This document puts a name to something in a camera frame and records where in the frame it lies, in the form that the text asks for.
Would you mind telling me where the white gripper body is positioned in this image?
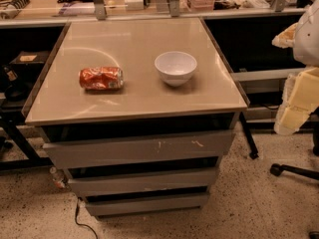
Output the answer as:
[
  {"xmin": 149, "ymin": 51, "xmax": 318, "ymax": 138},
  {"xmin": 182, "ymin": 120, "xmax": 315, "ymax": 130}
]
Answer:
[{"xmin": 293, "ymin": 2, "xmax": 319, "ymax": 66}]

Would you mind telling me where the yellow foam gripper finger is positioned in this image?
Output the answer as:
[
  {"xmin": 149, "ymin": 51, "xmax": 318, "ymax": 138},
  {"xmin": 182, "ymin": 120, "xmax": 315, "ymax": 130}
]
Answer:
[
  {"xmin": 272, "ymin": 23, "xmax": 297, "ymax": 49},
  {"xmin": 274, "ymin": 67, "xmax": 319, "ymax": 135}
]

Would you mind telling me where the grey top drawer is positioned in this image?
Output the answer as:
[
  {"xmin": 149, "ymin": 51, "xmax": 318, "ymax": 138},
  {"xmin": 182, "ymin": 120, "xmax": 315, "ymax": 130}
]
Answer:
[{"xmin": 44, "ymin": 130, "xmax": 234, "ymax": 169}]

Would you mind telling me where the grey drawer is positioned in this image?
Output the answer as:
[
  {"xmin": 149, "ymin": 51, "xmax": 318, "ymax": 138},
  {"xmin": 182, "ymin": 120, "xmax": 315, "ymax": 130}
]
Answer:
[
  {"xmin": 69, "ymin": 167, "xmax": 218, "ymax": 197},
  {"xmin": 86, "ymin": 192, "xmax": 209, "ymax": 216},
  {"xmin": 44, "ymin": 130, "xmax": 234, "ymax": 169}
]

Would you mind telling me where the grey middle drawer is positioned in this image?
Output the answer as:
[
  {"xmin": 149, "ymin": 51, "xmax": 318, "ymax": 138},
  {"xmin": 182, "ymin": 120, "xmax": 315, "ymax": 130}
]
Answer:
[{"xmin": 69, "ymin": 167, "xmax": 218, "ymax": 197}]

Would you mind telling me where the grey drawer cabinet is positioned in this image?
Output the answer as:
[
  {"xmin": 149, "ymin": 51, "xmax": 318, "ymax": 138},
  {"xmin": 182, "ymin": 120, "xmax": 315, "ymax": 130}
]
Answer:
[{"xmin": 24, "ymin": 18, "xmax": 247, "ymax": 204}]

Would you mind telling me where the grey bottom drawer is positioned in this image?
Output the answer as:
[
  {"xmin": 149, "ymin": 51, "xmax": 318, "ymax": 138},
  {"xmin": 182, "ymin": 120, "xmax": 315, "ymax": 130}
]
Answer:
[{"xmin": 86, "ymin": 192, "xmax": 209, "ymax": 216}]

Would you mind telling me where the black office chair base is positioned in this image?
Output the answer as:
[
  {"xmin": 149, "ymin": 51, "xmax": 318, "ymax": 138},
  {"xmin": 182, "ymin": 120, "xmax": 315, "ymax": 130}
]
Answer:
[{"xmin": 270, "ymin": 163, "xmax": 319, "ymax": 180}]

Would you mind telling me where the white bowl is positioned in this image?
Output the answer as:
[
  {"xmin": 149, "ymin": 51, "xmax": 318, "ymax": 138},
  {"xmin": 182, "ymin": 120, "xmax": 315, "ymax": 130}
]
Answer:
[{"xmin": 155, "ymin": 51, "xmax": 197, "ymax": 87}]

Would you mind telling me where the crushed orange soda can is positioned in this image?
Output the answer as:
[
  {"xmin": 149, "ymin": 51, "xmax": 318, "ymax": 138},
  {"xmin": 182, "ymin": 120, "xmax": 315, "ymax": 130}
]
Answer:
[{"xmin": 79, "ymin": 67, "xmax": 124, "ymax": 91}]

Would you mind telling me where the plastic bottle on floor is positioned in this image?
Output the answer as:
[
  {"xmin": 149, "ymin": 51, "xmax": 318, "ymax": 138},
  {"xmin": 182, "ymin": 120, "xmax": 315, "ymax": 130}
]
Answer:
[{"xmin": 50, "ymin": 166, "xmax": 66, "ymax": 189}]

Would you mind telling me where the black box with label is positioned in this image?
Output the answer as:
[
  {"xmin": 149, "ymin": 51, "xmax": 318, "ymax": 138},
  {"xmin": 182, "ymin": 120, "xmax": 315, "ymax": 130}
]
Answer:
[{"xmin": 10, "ymin": 51, "xmax": 50, "ymax": 74}]

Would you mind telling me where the long background desk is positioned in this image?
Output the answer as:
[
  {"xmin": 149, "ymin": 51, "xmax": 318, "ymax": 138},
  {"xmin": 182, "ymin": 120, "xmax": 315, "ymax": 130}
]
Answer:
[{"xmin": 0, "ymin": 0, "xmax": 315, "ymax": 28}]

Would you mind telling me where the black cable on floor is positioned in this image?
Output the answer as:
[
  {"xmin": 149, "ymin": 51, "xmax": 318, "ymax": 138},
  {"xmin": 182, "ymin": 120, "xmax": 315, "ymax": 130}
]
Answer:
[{"xmin": 74, "ymin": 199, "xmax": 100, "ymax": 239}]

